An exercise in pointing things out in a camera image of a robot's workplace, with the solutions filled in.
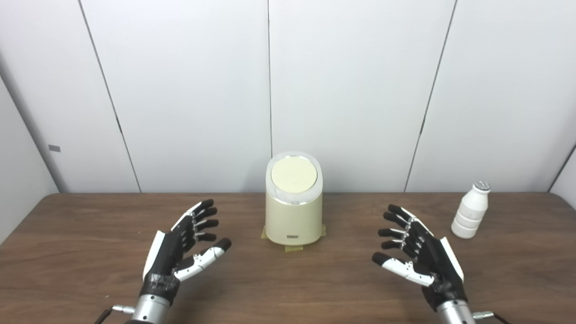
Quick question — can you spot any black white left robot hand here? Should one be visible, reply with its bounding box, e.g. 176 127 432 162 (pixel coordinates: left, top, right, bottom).
139 199 232 306

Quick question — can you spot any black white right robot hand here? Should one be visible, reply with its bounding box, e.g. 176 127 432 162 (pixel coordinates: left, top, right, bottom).
372 204 468 312

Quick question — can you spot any small white plastic bottle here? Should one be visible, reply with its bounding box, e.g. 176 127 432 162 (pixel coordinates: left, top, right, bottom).
451 180 491 239

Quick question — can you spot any round cream bin lid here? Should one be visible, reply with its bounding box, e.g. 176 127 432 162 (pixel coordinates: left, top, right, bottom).
271 156 318 194

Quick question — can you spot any cream-colored trash bin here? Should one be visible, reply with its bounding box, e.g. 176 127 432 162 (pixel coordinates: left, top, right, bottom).
265 152 324 247

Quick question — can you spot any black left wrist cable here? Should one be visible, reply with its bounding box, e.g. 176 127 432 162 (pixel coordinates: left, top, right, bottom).
94 305 135 324

